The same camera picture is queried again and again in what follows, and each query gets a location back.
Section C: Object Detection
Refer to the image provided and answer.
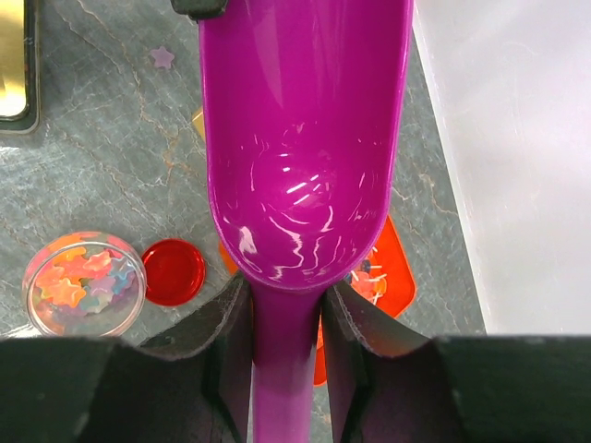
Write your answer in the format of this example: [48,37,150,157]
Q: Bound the gold square tin star candies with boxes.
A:
[1,0,40,134]

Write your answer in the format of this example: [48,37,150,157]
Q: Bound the purple star candy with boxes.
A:
[150,46,175,70]

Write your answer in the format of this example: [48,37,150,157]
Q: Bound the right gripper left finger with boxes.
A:
[140,272,253,442]

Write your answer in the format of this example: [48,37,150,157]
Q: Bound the red jar lid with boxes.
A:
[141,238,206,307]

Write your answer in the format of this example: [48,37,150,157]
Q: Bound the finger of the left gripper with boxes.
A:
[171,0,228,21]

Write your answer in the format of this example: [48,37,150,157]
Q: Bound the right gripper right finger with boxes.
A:
[321,282,428,442]

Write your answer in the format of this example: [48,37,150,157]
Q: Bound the clear plastic jar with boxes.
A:
[22,231,147,337]

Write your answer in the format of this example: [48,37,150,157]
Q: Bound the purple plastic scoop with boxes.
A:
[199,1,413,442]

